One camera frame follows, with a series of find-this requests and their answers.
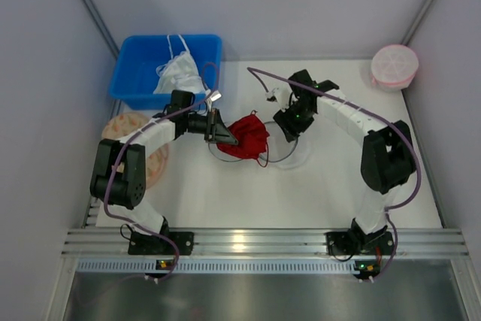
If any red bra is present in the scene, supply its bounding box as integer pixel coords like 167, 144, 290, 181
216, 111, 270, 168

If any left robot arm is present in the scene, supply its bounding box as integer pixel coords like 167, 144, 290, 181
89, 90, 238, 241

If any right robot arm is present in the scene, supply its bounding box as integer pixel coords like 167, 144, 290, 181
266, 70, 420, 254

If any white bra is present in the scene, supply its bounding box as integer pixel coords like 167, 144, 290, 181
153, 35, 210, 94

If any floral patterned bra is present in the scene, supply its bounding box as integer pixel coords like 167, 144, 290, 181
101, 112, 169, 189

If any pink trimmed mesh laundry bag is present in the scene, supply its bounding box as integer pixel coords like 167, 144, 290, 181
371, 44, 419, 92

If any blue plastic bin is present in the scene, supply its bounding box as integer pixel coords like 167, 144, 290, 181
109, 34, 222, 111

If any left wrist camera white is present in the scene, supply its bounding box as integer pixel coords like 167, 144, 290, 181
205, 90, 222, 106

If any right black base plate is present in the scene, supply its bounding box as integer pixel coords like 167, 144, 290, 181
325, 220, 395, 257

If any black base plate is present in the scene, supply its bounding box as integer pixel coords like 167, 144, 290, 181
121, 224, 194, 256
325, 220, 395, 257

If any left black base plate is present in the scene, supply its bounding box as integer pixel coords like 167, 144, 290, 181
121, 224, 194, 256

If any aluminium mounting rail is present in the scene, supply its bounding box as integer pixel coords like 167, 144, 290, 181
61, 228, 469, 259

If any slotted cable duct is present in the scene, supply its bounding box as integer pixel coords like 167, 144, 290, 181
77, 258, 379, 274

